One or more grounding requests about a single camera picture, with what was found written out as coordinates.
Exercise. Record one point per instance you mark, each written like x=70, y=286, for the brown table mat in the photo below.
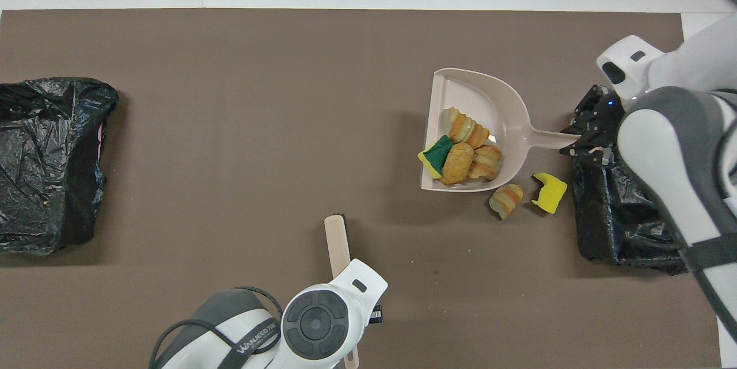
x=230, y=98

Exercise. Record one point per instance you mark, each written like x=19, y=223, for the short toy croissant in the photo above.
x=486, y=163

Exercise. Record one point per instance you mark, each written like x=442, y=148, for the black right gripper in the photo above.
x=601, y=121

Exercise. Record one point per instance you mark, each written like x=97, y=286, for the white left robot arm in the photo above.
x=322, y=323

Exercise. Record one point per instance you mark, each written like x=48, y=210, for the beige plastic dustpan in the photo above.
x=478, y=98

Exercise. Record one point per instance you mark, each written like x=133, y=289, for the beige brush black bristles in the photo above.
x=337, y=242

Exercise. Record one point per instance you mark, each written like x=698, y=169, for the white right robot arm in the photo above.
x=679, y=144

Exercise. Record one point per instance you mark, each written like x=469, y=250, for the black bag lined bin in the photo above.
x=40, y=185
x=622, y=225

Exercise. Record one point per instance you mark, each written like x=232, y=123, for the round brown toy bun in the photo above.
x=458, y=163

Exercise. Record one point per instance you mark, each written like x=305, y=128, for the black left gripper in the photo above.
x=376, y=314

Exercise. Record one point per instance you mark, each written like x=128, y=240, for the long toy croissant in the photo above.
x=465, y=127

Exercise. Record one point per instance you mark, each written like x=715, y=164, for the small toy croissant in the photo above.
x=506, y=201

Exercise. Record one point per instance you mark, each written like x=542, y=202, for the yellow green sponge piece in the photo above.
x=437, y=156

